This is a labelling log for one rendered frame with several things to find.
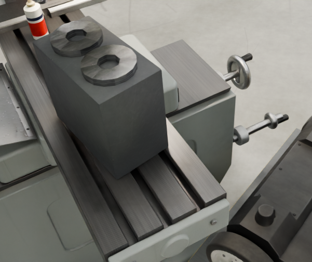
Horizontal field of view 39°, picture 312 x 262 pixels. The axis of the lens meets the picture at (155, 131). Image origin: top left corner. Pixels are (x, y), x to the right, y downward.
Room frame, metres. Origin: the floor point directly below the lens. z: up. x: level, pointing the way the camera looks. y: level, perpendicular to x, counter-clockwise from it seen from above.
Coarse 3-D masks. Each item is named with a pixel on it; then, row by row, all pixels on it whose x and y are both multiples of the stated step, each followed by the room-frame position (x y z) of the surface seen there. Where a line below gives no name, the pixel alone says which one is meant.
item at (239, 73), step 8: (232, 56) 1.11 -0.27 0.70; (248, 56) 1.09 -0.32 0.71; (232, 64) 1.12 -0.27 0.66; (240, 64) 1.07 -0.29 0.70; (216, 72) 1.06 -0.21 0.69; (232, 72) 1.08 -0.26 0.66; (240, 72) 1.07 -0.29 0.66; (248, 72) 1.04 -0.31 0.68; (232, 80) 1.10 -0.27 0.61; (240, 80) 1.07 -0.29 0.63; (248, 80) 1.03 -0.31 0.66; (240, 88) 1.06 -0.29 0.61
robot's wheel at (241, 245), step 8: (224, 232) 0.57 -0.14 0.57; (232, 232) 0.56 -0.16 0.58; (216, 240) 0.55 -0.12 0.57; (224, 240) 0.54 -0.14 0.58; (232, 240) 0.53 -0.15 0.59; (240, 240) 0.53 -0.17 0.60; (248, 240) 0.53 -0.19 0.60; (208, 248) 0.55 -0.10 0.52; (216, 248) 0.54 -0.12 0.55; (224, 248) 0.52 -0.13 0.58; (232, 248) 0.51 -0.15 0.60; (240, 248) 0.51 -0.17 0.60; (248, 248) 0.50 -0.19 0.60; (256, 248) 0.50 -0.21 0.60; (208, 256) 0.55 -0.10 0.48; (216, 256) 0.55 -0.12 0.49; (224, 256) 0.54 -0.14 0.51; (232, 256) 0.50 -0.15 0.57; (240, 256) 0.49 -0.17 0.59; (248, 256) 0.48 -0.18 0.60; (256, 256) 0.48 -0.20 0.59; (264, 256) 0.48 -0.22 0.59
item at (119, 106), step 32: (64, 32) 0.66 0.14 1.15; (96, 32) 0.65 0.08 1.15; (64, 64) 0.59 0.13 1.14; (96, 64) 0.56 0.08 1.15; (128, 64) 0.55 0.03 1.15; (64, 96) 0.59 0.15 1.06; (96, 96) 0.50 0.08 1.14; (128, 96) 0.51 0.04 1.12; (160, 96) 0.54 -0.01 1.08; (96, 128) 0.51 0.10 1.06; (128, 128) 0.50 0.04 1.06; (160, 128) 0.54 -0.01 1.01; (128, 160) 0.50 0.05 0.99
